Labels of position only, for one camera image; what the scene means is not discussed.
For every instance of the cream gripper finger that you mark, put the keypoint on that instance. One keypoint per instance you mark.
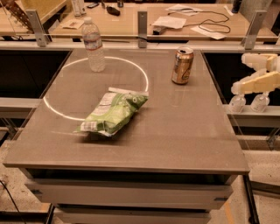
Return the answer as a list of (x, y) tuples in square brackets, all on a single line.
[(258, 82), (258, 61)]

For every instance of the orange soda can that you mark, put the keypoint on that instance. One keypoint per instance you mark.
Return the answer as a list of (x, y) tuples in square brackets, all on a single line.
[(183, 65)]

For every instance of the right sanitizer pump bottle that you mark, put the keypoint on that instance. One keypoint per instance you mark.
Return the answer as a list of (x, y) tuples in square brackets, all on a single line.
[(260, 102)]

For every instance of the sanitizer pump bottle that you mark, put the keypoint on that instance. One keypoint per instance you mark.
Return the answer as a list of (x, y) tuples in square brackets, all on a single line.
[(260, 102), (237, 103)]

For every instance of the left sanitizer pump bottle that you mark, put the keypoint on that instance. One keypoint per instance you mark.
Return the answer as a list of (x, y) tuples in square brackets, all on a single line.
[(237, 103)]

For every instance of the white paper sheet right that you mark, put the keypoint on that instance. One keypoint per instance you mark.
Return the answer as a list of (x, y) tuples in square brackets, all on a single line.
[(209, 33)]

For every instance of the white paper sheet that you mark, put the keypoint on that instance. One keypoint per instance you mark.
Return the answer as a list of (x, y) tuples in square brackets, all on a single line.
[(209, 33), (170, 22)]

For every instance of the white paper stack back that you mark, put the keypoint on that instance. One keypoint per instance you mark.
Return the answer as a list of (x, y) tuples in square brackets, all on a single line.
[(183, 9)]

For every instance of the white paper sheet centre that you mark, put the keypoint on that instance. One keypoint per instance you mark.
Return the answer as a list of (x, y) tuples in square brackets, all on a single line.
[(170, 22)]

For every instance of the green chip bag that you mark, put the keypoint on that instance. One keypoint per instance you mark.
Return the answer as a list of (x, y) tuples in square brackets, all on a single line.
[(113, 112)]

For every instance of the black computer mouse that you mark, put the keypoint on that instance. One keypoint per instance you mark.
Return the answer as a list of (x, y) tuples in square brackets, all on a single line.
[(113, 11)]

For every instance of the clear plastic water bottle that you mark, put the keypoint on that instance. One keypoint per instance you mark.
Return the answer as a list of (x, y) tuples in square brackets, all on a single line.
[(93, 44)]

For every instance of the small paper note left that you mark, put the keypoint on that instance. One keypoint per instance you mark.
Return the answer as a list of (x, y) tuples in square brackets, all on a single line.
[(72, 24)]

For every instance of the white container on desk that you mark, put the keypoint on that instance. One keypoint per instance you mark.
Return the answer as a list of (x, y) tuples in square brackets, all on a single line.
[(78, 8)]

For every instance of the right metal bracket post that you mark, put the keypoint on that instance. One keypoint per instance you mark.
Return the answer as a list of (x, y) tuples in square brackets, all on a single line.
[(255, 25)]

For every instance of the metal bracket post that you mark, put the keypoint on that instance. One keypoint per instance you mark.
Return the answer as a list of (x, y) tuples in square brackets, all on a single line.
[(142, 28), (39, 32), (255, 25)]

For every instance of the centre metal bracket post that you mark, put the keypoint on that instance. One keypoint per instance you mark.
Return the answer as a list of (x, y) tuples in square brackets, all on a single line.
[(142, 28)]

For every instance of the left metal bracket post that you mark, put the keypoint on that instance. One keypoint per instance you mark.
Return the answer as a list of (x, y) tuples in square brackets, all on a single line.
[(39, 32)]

